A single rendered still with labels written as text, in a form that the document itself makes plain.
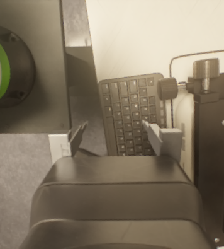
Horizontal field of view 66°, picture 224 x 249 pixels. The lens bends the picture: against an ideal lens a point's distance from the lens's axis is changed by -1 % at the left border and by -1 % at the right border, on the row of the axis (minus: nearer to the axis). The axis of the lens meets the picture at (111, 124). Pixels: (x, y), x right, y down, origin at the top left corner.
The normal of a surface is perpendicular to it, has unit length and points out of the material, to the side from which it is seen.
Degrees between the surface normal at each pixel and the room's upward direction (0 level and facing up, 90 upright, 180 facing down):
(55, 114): 0
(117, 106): 5
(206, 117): 0
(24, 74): 66
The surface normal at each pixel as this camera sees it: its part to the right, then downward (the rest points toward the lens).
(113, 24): -0.01, 0.28
